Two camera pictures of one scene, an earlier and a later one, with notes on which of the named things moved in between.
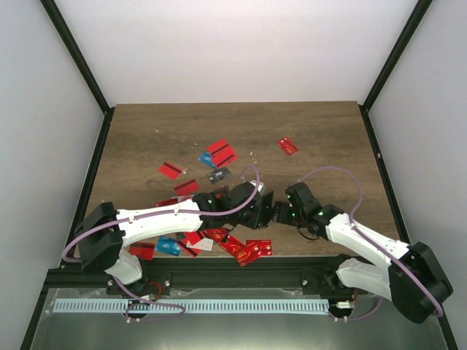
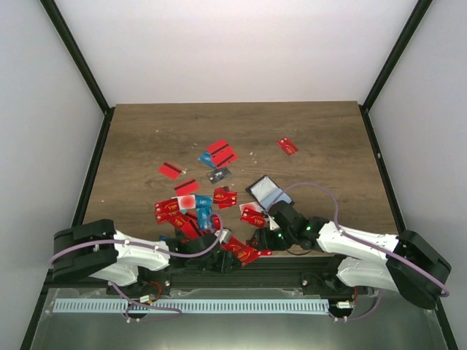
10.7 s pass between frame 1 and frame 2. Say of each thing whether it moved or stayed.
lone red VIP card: stayed
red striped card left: stayed
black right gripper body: moved
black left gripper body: moved
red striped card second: stayed
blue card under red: stayed
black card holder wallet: moved
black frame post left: stayed
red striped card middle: stayed
